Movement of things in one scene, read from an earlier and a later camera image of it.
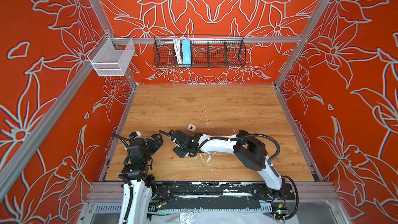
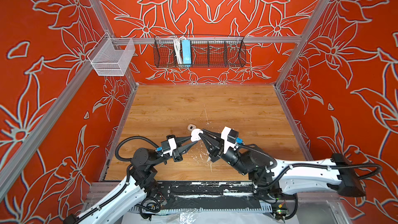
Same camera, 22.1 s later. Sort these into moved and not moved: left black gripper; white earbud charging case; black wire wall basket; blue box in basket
Moved: left black gripper
Not moved: black wire wall basket; blue box in basket; white earbud charging case
